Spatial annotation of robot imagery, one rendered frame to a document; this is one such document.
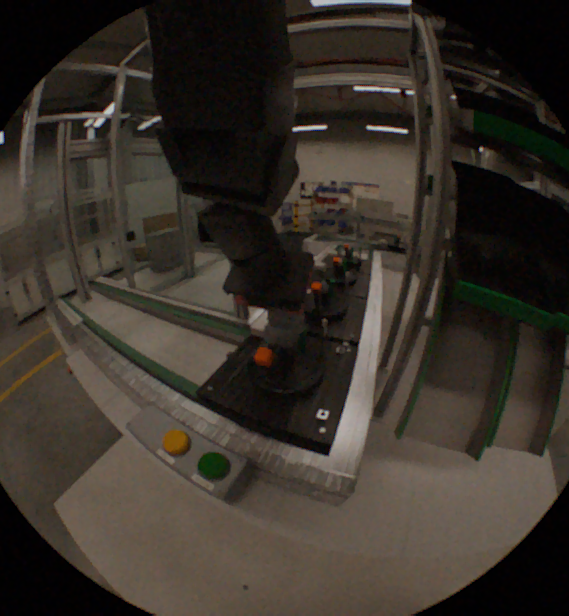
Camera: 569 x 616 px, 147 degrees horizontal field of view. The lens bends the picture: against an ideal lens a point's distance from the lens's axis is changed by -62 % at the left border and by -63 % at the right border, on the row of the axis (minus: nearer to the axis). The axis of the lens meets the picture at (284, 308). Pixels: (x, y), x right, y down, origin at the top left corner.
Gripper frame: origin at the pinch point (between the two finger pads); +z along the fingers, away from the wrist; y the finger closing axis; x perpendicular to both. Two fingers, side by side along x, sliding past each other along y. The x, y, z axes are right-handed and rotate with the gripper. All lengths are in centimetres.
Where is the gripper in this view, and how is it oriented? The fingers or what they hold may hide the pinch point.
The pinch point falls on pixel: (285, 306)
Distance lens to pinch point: 33.5
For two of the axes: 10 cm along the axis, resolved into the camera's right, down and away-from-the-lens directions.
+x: -2.8, 8.8, -3.8
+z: 2.6, 4.6, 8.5
